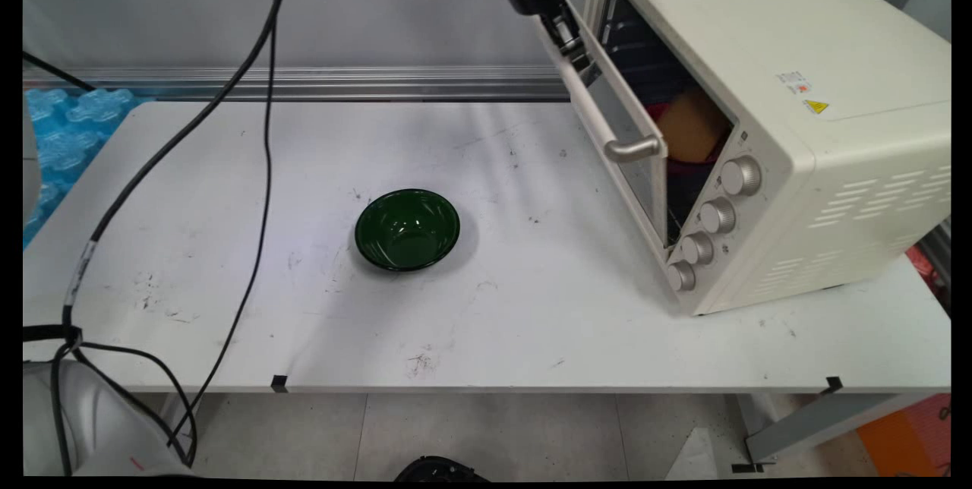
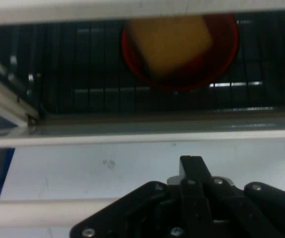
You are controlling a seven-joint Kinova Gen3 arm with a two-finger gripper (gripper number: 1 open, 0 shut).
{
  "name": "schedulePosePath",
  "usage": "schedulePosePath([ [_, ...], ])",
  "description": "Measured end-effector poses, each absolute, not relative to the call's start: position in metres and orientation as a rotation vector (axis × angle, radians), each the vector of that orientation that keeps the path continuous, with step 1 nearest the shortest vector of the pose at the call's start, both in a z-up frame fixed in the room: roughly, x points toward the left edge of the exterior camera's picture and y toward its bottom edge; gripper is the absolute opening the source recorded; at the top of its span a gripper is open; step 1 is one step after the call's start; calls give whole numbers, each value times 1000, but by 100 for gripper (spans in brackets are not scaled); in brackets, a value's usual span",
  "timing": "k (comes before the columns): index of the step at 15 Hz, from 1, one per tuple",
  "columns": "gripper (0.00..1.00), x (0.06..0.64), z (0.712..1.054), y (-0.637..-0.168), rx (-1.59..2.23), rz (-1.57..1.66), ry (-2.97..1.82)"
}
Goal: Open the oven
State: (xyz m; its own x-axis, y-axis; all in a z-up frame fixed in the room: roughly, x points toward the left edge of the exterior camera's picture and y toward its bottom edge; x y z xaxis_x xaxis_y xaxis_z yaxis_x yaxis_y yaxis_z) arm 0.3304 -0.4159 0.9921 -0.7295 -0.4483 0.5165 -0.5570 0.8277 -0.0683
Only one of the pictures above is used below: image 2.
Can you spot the yellow sponge block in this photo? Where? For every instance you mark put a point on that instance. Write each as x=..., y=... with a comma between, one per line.
x=172, y=42

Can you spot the cream toaster oven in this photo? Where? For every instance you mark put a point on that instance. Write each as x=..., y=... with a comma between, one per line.
x=82, y=10

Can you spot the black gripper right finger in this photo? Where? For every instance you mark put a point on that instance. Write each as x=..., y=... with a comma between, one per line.
x=246, y=213

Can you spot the glass oven door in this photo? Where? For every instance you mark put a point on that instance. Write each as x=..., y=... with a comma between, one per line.
x=132, y=138

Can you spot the red bowl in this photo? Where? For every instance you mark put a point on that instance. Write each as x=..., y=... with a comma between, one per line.
x=221, y=59

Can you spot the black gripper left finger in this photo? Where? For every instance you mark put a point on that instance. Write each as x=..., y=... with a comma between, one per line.
x=142, y=213

